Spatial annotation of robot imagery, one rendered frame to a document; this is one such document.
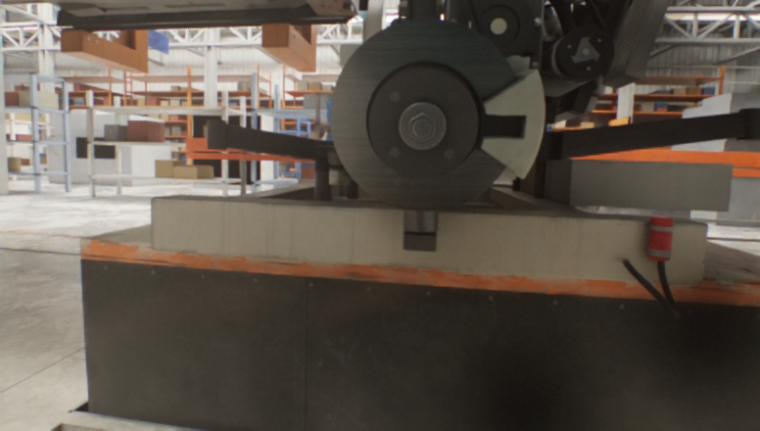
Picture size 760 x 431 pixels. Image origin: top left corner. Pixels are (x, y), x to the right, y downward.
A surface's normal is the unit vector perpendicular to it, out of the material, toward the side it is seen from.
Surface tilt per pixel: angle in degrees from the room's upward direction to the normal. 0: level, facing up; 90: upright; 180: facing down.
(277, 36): 90
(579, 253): 90
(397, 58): 104
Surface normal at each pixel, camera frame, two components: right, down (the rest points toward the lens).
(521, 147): -0.13, 0.32
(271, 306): -0.13, 0.08
